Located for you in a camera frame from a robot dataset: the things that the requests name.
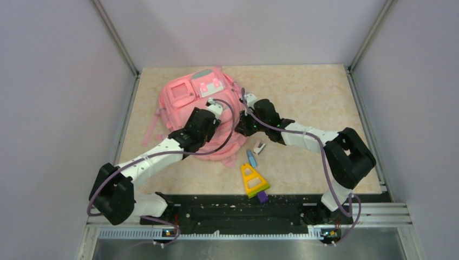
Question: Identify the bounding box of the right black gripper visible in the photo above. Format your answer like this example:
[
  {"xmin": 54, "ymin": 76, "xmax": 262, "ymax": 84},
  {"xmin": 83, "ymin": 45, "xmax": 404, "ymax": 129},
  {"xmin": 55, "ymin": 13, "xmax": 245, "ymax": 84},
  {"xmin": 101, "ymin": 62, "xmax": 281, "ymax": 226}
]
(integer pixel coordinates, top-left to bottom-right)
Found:
[{"xmin": 235, "ymin": 107, "xmax": 268, "ymax": 138}]

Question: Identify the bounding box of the pink student backpack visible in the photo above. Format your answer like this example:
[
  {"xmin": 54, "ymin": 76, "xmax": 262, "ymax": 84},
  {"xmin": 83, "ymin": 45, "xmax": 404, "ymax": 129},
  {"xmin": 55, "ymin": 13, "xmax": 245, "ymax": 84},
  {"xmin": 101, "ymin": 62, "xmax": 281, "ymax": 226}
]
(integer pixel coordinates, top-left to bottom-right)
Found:
[{"xmin": 141, "ymin": 67, "xmax": 247, "ymax": 167}]

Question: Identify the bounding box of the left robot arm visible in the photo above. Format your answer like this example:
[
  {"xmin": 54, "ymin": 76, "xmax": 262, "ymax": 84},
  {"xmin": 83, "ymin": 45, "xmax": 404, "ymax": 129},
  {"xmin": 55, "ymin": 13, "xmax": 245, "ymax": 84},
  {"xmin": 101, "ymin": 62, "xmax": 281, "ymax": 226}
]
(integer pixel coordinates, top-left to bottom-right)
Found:
[{"xmin": 87, "ymin": 103, "xmax": 223, "ymax": 225}]

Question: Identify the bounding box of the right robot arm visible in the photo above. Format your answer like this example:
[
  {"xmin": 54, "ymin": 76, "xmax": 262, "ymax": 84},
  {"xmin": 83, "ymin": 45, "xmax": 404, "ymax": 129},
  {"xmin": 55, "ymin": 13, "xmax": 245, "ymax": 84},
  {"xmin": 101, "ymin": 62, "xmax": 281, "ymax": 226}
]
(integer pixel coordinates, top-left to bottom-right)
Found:
[{"xmin": 235, "ymin": 94, "xmax": 377, "ymax": 223}]

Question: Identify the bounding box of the small blue stapler piece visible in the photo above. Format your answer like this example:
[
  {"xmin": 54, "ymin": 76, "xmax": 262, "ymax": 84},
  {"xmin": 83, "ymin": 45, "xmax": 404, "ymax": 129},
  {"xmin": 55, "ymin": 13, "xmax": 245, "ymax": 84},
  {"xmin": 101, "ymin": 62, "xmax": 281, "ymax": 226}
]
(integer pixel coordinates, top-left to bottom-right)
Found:
[{"xmin": 246, "ymin": 149, "xmax": 258, "ymax": 168}]

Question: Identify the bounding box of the yellow green purple block toy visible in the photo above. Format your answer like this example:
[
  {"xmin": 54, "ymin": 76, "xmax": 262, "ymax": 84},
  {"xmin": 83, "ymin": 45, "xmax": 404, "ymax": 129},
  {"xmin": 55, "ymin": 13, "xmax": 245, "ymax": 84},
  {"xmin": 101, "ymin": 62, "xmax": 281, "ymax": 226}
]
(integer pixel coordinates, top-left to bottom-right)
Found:
[{"xmin": 240, "ymin": 163, "xmax": 271, "ymax": 204}]

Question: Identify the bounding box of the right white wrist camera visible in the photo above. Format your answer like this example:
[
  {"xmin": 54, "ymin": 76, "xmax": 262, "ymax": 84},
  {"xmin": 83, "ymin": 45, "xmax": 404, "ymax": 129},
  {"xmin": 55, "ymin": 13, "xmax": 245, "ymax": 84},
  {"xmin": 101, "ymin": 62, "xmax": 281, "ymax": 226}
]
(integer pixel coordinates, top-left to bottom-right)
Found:
[{"xmin": 242, "ymin": 93, "xmax": 258, "ymax": 115}]

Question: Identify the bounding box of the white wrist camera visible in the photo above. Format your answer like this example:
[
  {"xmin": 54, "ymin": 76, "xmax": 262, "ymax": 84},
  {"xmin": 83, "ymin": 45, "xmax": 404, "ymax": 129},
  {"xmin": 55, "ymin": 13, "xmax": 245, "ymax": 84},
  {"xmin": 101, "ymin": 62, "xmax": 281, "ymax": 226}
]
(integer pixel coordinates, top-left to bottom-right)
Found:
[
  {"xmin": 206, "ymin": 98, "xmax": 224, "ymax": 119},
  {"xmin": 242, "ymin": 93, "xmax": 258, "ymax": 115}
]

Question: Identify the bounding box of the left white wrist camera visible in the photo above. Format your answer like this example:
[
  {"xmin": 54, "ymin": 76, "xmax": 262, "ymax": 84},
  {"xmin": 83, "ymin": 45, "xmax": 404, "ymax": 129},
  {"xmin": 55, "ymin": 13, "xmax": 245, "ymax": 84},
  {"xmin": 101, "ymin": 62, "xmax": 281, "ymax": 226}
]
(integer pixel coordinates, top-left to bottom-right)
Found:
[{"xmin": 206, "ymin": 98, "xmax": 224, "ymax": 119}]

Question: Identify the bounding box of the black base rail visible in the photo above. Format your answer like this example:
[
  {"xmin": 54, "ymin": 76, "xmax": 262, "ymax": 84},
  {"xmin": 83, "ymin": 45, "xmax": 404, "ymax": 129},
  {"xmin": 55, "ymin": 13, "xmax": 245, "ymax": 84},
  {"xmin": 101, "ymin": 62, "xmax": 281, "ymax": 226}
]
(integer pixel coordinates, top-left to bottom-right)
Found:
[{"xmin": 140, "ymin": 193, "xmax": 391, "ymax": 238}]

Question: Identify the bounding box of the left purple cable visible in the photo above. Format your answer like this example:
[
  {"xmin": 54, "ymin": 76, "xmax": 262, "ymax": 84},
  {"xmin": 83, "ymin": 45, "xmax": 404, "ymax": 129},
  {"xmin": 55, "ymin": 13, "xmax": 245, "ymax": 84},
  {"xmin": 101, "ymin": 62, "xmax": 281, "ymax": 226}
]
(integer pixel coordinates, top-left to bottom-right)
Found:
[{"xmin": 87, "ymin": 98, "xmax": 238, "ymax": 217}]

